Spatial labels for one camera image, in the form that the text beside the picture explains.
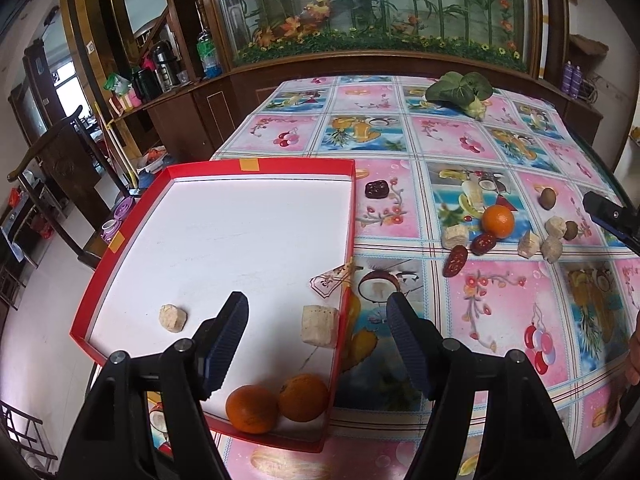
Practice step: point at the dark brown wrapped sweet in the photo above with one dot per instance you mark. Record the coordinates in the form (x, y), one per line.
(376, 189)

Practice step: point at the wooden sideboard cabinet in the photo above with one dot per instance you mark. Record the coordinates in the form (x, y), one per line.
(240, 95)

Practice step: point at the plastic bottle green label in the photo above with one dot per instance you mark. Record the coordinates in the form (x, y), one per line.
(208, 55)

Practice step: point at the fruit print tablecloth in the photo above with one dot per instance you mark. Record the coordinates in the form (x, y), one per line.
(500, 310)

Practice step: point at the green packet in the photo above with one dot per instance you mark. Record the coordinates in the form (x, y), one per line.
(116, 84)

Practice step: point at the large beige cake cube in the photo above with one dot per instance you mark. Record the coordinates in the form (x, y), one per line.
(318, 326)

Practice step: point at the blue plastic container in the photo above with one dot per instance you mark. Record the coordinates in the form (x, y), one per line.
(150, 180)

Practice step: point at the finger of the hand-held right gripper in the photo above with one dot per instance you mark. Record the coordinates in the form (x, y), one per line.
(607, 215)

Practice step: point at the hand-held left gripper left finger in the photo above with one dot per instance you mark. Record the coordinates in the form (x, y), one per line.
(227, 345)

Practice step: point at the red date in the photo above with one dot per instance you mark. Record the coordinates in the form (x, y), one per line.
(484, 243)
(454, 261)

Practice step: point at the purple plate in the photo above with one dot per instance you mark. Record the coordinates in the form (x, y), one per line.
(124, 208)

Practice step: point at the pink cups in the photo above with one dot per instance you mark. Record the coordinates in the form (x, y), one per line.
(128, 101)

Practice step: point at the small drinking glass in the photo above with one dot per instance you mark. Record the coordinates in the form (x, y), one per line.
(183, 78)

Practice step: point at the steel thermos flask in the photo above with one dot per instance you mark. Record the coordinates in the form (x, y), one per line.
(164, 66)

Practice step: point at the green bok choy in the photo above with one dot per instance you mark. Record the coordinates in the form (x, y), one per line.
(457, 87)

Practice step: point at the glass panel with artificial plants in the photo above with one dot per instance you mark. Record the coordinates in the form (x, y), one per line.
(375, 5)

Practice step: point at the clear printed candy wrapper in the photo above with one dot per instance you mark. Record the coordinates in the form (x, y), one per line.
(327, 281)

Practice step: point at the red cardboard box white inside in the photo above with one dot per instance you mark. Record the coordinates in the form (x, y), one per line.
(225, 240)

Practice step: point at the small brown nut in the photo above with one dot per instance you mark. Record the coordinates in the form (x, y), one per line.
(570, 230)

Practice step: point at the person's right hand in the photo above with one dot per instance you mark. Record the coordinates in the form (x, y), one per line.
(635, 357)

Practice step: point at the white and purple cup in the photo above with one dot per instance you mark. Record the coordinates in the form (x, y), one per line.
(108, 230)

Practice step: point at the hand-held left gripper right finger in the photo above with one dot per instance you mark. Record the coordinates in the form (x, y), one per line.
(407, 345)

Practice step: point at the orange tangerine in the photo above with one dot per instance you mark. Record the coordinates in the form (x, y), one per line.
(251, 408)
(497, 220)
(303, 396)

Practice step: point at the black kettle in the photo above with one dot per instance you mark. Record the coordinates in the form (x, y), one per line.
(145, 85)

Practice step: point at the white bowl with orange food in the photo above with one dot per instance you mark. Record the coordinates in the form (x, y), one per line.
(152, 160)

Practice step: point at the dark wooden chair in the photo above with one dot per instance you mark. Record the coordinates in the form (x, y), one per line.
(62, 160)

